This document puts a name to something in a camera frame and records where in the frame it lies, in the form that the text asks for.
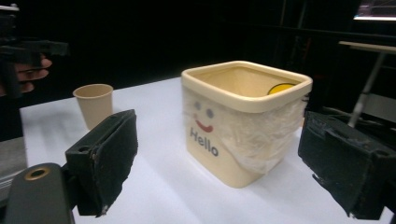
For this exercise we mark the pale side table top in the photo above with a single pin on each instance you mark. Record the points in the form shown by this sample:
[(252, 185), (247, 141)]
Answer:
[(370, 47)]

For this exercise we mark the beige paper cup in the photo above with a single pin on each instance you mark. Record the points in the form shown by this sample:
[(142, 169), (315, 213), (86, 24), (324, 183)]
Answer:
[(95, 104)]

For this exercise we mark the monitor screen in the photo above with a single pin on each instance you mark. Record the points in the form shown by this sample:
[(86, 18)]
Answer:
[(376, 11)]

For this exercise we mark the grey metal stand leg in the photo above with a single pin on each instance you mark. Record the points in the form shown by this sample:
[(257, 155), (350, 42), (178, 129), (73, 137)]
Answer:
[(365, 90)]

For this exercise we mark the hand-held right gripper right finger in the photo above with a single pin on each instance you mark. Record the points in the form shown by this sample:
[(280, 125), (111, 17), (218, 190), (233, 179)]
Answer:
[(339, 161)]

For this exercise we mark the cream smiley-face trash bin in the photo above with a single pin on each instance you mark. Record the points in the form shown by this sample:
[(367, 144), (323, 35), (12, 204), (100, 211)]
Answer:
[(205, 146)]

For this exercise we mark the yellow round object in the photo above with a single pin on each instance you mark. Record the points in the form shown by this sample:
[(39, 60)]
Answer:
[(279, 88)]

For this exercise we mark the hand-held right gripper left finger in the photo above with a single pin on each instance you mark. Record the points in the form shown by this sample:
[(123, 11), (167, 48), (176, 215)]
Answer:
[(106, 161)]

